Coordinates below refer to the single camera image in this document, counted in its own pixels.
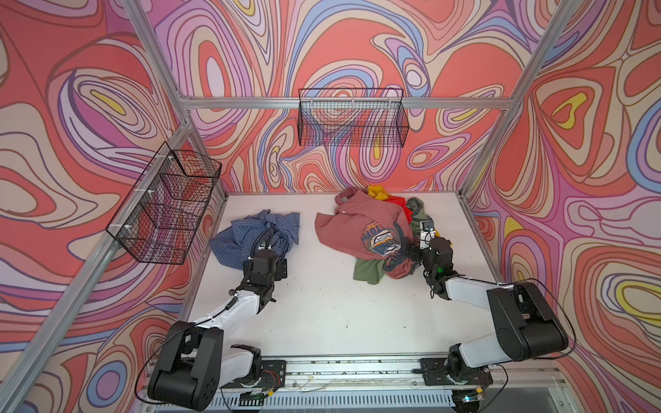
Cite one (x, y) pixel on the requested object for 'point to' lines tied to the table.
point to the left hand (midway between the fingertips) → (270, 259)
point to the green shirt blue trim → (373, 270)
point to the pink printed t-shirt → (366, 228)
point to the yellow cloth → (378, 192)
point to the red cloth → (403, 203)
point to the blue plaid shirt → (235, 244)
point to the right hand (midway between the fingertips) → (420, 240)
